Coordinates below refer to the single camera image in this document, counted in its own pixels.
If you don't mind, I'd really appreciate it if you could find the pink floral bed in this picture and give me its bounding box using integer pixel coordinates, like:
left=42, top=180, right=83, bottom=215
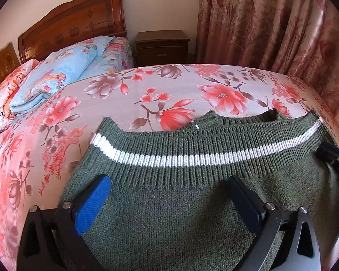
left=0, top=63, right=339, bottom=271

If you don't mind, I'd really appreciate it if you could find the green knitted sweater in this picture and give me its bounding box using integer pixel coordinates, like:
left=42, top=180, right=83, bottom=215
left=55, top=108, right=339, bottom=271

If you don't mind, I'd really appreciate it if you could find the small wooden headboard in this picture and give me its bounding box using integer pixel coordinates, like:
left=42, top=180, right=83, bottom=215
left=0, top=42, right=21, bottom=93

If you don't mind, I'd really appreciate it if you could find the large wooden headboard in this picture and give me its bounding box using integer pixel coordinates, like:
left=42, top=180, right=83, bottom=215
left=18, top=0, right=127, bottom=64

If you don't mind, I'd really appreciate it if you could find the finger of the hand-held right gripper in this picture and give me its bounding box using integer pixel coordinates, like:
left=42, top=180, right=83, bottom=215
left=316, top=142, right=339, bottom=188

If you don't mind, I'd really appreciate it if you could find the dark wooden nightstand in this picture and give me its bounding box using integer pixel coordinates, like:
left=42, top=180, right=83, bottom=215
left=134, top=30, right=190, bottom=67

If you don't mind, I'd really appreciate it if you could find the pink floral pillow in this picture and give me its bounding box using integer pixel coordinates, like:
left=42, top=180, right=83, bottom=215
left=0, top=59, right=41, bottom=134

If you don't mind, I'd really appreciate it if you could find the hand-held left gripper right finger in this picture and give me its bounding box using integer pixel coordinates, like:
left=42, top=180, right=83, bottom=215
left=227, top=175, right=321, bottom=271

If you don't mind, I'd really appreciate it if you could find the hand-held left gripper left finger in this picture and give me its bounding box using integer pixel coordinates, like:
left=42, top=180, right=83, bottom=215
left=17, top=173, right=112, bottom=271

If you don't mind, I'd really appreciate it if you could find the folded light blue floral quilt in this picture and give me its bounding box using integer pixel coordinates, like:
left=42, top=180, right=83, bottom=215
left=9, top=35, right=115, bottom=116

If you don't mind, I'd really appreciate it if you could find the pink floral curtain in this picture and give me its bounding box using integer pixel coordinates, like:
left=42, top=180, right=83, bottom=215
left=196, top=0, right=339, bottom=125

